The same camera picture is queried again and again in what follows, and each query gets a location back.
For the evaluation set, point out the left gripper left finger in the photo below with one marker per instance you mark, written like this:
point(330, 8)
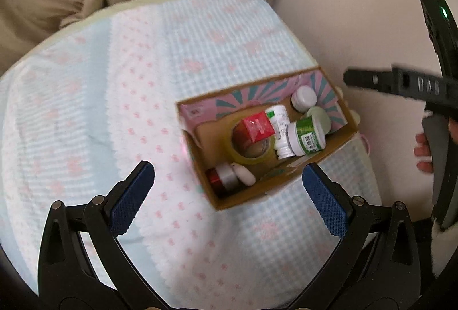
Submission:
point(81, 263)

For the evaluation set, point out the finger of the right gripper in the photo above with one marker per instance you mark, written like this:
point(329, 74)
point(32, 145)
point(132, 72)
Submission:
point(380, 81)

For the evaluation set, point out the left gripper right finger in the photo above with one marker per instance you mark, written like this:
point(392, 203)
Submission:
point(375, 264)

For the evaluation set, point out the white jar black lid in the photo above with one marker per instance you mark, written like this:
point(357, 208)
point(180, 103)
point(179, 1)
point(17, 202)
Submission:
point(303, 99)

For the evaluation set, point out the green jar white lid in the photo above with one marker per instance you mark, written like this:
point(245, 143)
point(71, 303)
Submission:
point(306, 136)

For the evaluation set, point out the white pill bottle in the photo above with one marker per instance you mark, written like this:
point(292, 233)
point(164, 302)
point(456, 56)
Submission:
point(280, 120)

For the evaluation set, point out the red rectangular box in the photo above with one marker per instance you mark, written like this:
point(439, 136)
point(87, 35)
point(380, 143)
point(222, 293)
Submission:
point(256, 127)

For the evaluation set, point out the white earbud case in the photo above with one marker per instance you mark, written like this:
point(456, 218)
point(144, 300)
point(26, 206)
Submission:
point(244, 175)

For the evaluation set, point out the pink cardboard box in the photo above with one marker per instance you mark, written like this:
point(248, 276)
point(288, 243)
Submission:
point(208, 120)

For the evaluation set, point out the red jar silver lid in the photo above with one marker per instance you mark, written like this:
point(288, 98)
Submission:
point(222, 180)

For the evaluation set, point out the person's right hand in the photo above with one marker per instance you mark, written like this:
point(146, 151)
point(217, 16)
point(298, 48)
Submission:
point(422, 150)

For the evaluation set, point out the pale green round lid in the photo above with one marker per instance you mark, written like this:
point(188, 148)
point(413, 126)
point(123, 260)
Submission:
point(322, 117)

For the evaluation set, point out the yellow tape roll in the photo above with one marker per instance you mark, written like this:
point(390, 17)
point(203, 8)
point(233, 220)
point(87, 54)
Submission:
point(250, 153)

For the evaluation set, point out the blue checkered floral bedsheet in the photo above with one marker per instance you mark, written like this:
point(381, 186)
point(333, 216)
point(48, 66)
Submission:
point(80, 111)

